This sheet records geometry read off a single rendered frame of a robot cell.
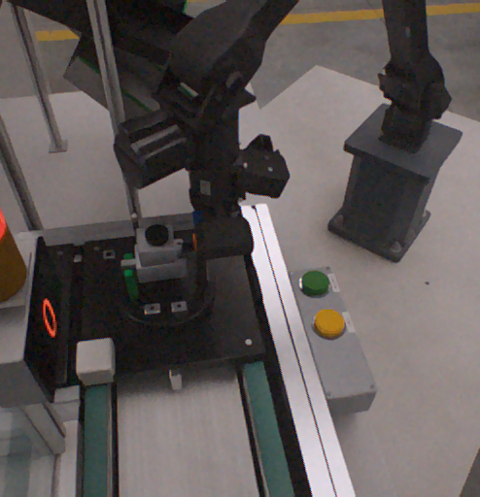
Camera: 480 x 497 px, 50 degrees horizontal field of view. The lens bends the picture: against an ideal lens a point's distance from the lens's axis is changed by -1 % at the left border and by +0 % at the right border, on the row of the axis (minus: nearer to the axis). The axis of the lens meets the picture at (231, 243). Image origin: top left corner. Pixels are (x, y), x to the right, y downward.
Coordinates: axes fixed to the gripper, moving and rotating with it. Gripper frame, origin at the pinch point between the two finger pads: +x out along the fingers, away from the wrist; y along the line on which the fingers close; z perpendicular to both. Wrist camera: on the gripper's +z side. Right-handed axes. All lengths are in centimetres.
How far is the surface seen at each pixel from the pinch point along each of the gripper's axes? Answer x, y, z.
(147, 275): 5.4, -2.4, -9.6
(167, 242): 0.9, -1.2, -6.4
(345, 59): 112, 232, 107
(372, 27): 112, 270, 138
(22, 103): 23, 71, -39
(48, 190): 23, 38, -30
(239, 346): 12.5, -10.5, 1.1
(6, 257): -20.3, -20.3, -16.7
